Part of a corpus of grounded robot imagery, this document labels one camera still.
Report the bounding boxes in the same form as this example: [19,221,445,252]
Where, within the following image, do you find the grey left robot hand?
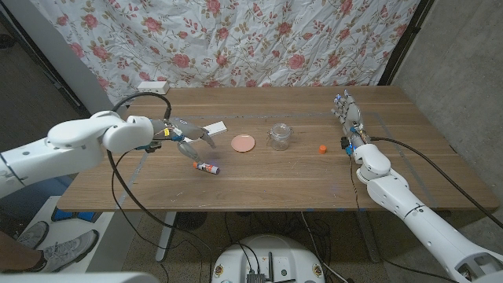
[151,116,217,164]

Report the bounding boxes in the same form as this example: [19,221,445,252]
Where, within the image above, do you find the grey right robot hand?
[331,89,370,152]

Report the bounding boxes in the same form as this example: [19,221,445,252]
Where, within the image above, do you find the round pink jar lid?
[230,134,256,153]

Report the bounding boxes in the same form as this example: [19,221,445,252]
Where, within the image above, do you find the clear glass jar cup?
[266,123,294,152]

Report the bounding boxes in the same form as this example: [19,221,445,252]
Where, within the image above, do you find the flat white rectangular box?
[183,120,228,144]

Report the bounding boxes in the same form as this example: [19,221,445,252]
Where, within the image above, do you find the white power strip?
[137,80,171,96]

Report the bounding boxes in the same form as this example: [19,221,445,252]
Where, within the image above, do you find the black round floor fan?
[174,211,208,232]

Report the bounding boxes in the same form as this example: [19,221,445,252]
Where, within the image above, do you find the floral backdrop cloth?
[29,0,421,107]

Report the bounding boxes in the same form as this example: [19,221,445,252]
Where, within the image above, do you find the metal table leg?
[355,210,382,263]
[155,211,178,263]

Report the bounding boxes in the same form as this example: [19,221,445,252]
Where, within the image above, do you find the blue floor block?
[50,207,98,223]

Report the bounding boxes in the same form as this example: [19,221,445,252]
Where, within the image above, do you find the white robot torso base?
[211,234,326,283]

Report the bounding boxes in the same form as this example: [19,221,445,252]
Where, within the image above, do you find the white robot head rim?
[0,270,160,283]

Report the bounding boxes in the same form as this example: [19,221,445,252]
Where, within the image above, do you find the person's bare leg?
[0,231,42,273]

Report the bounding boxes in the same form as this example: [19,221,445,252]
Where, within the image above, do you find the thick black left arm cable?
[105,91,215,283]

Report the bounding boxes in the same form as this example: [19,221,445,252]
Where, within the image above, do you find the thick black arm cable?
[369,136,503,230]
[105,91,215,283]

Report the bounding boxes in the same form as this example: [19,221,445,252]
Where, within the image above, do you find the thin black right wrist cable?
[348,155,362,210]

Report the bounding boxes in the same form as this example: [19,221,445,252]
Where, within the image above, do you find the black backdrop post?
[377,0,435,86]

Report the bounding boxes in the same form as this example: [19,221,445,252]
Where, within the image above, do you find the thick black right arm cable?
[369,136,503,230]

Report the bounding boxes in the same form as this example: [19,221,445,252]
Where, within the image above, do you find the grey floor cable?
[300,211,349,283]

